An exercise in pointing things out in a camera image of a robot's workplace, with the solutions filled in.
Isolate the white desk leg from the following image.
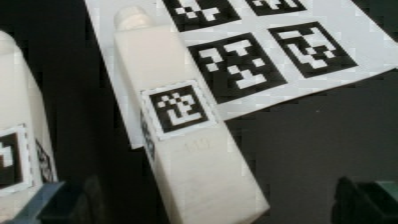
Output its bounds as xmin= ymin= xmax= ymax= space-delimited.
xmin=114 ymin=6 xmax=270 ymax=224
xmin=0 ymin=31 xmax=57 ymax=222

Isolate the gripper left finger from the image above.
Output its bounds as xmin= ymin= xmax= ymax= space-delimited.
xmin=6 ymin=176 xmax=107 ymax=224

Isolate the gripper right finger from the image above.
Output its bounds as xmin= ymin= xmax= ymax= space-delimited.
xmin=331 ymin=177 xmax=398 ymax=224

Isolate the fiducial marker sheet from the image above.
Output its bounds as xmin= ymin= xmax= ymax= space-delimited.
xmin=84 ymin=0 xmax=398 ymax=147

